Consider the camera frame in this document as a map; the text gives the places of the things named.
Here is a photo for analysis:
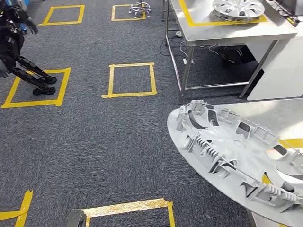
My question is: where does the yellow floor tape square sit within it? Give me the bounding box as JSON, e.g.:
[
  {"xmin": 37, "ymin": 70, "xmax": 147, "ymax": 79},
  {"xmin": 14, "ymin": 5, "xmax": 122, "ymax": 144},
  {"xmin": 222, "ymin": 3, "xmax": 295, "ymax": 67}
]
[
  {"xmin": 0, "ymin": 190, "xmax": 33, "ymax": 227},
  {"xmin": 111, "ymin": 3, "xmax": 147, "ymax": 22},
  {"xmin": 82, "ymin": 198, "xmax": 176, "ymax": 227},
  {"xmin": 0, "ymin": 67, "xmax": 72, "ymax": 109},
  {"xmin": 101, "ymin": 62, "xmax": 158, "ymax": 99},
  {"xmin": 38, "ymin": 4, "xmax": 85, "ymax": 26}
]

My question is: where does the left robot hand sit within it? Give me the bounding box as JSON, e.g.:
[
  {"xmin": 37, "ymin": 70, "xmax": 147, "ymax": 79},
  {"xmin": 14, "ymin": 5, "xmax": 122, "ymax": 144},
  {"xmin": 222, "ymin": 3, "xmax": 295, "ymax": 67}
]
[{"xmin": 66, "ymin": 209, "xmax": 87, "ymax": 227}]

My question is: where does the chrome stool base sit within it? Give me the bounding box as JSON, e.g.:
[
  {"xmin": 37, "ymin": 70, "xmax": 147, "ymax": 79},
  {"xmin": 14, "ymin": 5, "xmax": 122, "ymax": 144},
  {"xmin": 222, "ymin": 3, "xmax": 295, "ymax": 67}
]
[{"xmin": 128, "ymin": 0, "xmax": 152, "ymax": 18}]

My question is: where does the black humanoid robot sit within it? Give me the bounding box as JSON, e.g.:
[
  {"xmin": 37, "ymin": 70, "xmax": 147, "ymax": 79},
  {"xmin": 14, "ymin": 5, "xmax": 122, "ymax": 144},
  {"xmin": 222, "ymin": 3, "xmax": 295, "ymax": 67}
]
[{"xmin": 0, "ymin": 0, "xmax": 58, "ymax": 96}]

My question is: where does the black bag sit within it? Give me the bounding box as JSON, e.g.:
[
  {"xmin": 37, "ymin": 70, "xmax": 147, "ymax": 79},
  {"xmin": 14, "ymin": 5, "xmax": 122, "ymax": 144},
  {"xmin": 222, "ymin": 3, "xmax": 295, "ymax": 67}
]
[{"xmin": 217, "ymin": 45, "xmax": 257, "ymax": 65}]

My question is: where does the white cable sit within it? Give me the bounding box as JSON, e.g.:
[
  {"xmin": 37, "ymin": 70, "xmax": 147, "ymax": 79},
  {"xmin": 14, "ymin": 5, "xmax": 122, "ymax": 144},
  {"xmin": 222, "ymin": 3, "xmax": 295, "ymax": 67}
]
[{"xmin": 179, "ymin": 40, "xmax": 221, "ymax": 59}]

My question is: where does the white cabinet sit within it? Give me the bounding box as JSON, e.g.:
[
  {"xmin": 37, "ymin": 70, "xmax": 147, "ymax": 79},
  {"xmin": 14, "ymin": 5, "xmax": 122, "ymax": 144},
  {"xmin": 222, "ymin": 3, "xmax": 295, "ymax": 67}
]
[{"xmin": 246, "ymin": 22, "xmax": 303, "ymax": 102}]

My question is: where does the black power strip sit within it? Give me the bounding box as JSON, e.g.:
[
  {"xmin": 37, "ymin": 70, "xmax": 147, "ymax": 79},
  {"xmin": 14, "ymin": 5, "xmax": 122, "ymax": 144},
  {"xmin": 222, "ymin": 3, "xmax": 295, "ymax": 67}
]
[{"xmin": 268, "ymin": 0, "xmax": 300, "ymax": 27}]

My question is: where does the grey plastic wheel hubcap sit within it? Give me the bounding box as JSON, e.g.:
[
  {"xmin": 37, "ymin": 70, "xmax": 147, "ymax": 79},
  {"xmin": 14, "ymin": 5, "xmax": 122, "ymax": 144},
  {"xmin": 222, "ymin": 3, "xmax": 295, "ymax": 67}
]
[{"xmin": 166, "ymin": 100, "xmax": 303, "ymax": 227}]

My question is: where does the silver wheel hubcap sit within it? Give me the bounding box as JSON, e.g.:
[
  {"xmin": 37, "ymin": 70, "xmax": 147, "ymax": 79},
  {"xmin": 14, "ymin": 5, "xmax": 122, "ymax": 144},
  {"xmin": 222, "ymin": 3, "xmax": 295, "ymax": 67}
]
[{"xmin": 212, "ymin": 0, "xmax": 265, "ymax": 23}]

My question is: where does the stainless steel table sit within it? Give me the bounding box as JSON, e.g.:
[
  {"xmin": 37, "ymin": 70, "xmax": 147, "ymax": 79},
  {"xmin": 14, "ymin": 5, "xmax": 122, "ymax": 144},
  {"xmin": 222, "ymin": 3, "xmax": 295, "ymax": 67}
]
[{"xmin": 165, "ymin": 0, "xmax": 298, "ymax": 98}]

